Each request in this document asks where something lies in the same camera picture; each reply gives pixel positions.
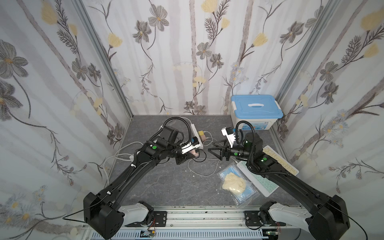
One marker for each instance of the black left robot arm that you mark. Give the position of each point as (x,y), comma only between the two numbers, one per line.
(104,212)

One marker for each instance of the yellow wireless keyboard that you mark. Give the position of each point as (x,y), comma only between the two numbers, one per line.
(272,153)

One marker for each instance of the pink USB charger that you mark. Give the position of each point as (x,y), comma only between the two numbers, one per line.
(194,154)

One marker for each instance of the bag of gloves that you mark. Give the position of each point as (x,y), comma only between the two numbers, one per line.
(238,185)

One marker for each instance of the pink USB charger end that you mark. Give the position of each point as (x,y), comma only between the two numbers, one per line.
(203,138)

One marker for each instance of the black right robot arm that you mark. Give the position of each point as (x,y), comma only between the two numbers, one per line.
(326,218)

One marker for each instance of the blue lid storage box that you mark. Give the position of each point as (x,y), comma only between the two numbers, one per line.
(262,111)

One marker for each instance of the green keyboard right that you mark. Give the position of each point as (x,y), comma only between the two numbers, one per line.
(265,186)

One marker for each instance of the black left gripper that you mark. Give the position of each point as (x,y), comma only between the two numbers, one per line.
(182,156)

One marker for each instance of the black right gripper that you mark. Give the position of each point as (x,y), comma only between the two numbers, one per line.
(225,151)

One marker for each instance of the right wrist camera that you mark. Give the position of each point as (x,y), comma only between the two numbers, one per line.
(230,135)

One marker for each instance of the white ribbed cable duct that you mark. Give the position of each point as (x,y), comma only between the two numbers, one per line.
(220,234)

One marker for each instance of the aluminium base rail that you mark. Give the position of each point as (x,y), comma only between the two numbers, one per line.
(222,217)

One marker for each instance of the white power strip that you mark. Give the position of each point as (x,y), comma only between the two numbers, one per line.
(197,136)

